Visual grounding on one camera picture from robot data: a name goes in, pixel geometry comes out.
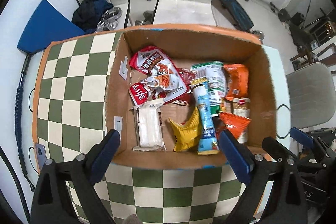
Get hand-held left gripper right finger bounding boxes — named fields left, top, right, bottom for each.
left=219, top=129, right=308, bottom=224

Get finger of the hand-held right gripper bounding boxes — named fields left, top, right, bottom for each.
left=262, top=136, right=299, bottom=165
left=289, top=127, right=336, bottom=162

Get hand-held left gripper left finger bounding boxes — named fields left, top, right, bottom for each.
left=30, top=130, right=121, bottom=224

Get orange snack packet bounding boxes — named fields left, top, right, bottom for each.
left=223, top=63, right=250, bottom=99
left=217, top=112, right=252, bottom=140

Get light blue snack packet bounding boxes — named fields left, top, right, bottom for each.
left=191, top=76, right=220, bottom=156

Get beige snack packet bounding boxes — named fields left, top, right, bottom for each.
left=232, top=97, right=252, bottom=145

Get yellow snack packet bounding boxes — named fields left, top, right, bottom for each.
left=168, top=106, right=203, bottom=153

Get printed cardboard box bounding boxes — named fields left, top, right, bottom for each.
left=104, top=23, right=279, bottom=170

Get silver packet with red label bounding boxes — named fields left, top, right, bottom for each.
left=128, top=73, right=189, bottom=107

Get red and white snack packet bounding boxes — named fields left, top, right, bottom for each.
left=129, top=45, right=179, bottom=77

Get grey padded chair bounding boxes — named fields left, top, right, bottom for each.
left=285, top=62, right=334, bottom=133

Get green white checkered mat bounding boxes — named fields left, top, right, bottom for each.
left=31, top=29, right=263, bottom=224

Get grey flat device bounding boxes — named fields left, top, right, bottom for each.
left=34, top=142, right=48, bottom=166

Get wooden chair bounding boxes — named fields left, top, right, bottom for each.
left=289, top=42, right=336, bottom=67

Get green and white snack packet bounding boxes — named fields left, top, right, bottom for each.
left=190, top=60, right=227, bottom=116

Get dark red snack packet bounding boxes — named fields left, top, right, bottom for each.
left=164, top=68, right=196, bottom=108

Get chrome dumbbells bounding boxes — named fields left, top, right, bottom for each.
left=96, top=6, right=123, bottom=32

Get dark clothes pile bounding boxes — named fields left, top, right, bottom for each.
left=71, top=0, right=114, bottom=34

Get blue black weight bench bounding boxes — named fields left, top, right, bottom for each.
left=213, top=0, right=254, bottom=32

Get black cord loop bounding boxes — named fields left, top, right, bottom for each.
left=28, top=87, right=38, bottom=112
left=275, top=104, right=292, bottom=140

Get black coiled cable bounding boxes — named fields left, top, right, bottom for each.
left=14, top=53, right=36, bottom=192

